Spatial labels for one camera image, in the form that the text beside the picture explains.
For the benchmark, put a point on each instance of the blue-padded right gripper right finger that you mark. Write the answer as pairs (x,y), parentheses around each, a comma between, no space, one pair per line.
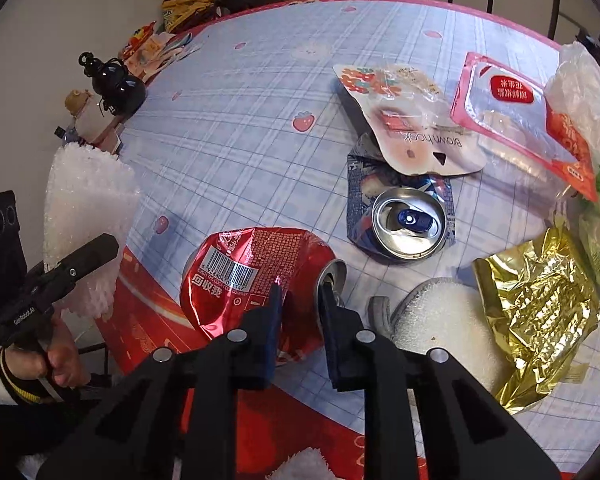
(429,397)

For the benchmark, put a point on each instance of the yellow snack bags pile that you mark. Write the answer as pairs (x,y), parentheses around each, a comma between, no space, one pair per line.
(179,15)

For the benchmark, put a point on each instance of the white foam net sleeve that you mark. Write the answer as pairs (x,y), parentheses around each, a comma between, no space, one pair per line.
(447,314)

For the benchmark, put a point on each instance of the white plastic bag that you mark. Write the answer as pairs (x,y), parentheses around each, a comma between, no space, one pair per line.
(574,90)

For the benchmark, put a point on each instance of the crushed blue silver can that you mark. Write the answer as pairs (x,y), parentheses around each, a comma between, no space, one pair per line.
(392,216)

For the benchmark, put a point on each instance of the crushed red cola can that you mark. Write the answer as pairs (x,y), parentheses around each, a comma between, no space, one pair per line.
(232,272)

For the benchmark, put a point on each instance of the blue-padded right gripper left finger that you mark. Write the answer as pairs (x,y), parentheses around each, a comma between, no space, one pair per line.
(175,410)

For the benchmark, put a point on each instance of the red clear peanut bag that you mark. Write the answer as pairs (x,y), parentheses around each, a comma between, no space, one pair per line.
(512,111)

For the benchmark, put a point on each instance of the black gourd ornament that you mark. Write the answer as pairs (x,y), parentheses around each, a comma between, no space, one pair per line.
(122,92)

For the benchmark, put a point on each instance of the person's left hand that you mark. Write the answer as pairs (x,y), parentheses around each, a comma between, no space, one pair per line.
(62,359)

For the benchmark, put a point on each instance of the gold foil wrapper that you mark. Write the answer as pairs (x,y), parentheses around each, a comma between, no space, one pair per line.
(541,304)

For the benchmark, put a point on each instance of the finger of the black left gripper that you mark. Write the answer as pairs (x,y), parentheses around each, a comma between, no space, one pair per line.
(28,317)

